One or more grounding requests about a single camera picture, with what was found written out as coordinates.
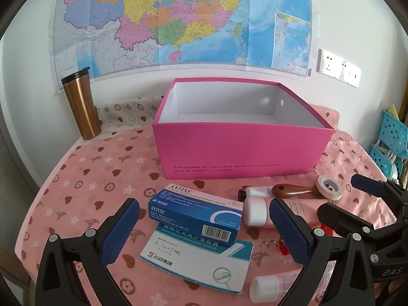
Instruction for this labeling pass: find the blue plastic basket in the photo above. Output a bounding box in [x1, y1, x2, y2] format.
[378, 109, 408, 160]
[370, 145, 399, 182]

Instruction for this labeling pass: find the white wall switch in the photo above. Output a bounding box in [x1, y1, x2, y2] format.
[339, 58, 362, 87]

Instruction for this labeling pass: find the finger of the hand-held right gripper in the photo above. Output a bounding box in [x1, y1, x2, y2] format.
[351, 175, 408, 220]
[317, 202, 399, 239]

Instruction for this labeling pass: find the colourful wall map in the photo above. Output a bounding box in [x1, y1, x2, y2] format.
[49, 0, 314, 94]

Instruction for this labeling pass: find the white wall socket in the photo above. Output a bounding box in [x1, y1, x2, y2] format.
[317, 48, 343, 76]

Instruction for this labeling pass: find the blue medicine box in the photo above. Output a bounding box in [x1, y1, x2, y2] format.
[147, 183, 244, 246]

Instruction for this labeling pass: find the pink printed blanket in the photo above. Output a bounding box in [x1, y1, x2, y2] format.
[14, 104, 396, 306]

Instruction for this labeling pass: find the cream star printed cloth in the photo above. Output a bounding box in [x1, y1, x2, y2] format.
[94, 97, 166, 131]

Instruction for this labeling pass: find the pink cardboard box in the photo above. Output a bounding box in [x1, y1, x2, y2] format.
[152, 77, 334, 180]

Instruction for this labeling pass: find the pink tube with white cap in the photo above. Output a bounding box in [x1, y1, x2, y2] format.
[249, 268, 303, 303]
[243, 197, 329, 229]

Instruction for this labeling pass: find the brown wooden comb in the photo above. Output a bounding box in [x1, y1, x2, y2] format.
[272, 183, 319, 201]

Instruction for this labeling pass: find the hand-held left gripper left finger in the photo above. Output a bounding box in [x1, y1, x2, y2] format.
[35, 198, 141, 306]

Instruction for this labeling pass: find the white tube with black cap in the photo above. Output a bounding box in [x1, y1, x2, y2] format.
[237, 185, 275, 201]

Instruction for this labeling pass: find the copper tumbler with black lid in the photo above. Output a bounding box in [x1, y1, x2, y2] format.
[61, 67, 103, 141]

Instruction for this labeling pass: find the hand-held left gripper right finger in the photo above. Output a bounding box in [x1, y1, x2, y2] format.
[269, 198, 377, 306]

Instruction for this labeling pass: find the white tape roll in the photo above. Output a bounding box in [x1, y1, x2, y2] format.
[315, 175, 345, 201]

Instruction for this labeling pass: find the red corkscrew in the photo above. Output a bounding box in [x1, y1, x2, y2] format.
[259, 236, 290, 257]

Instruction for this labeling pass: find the white teal medicine box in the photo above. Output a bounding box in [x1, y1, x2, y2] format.
[138, 223, 254, 295]

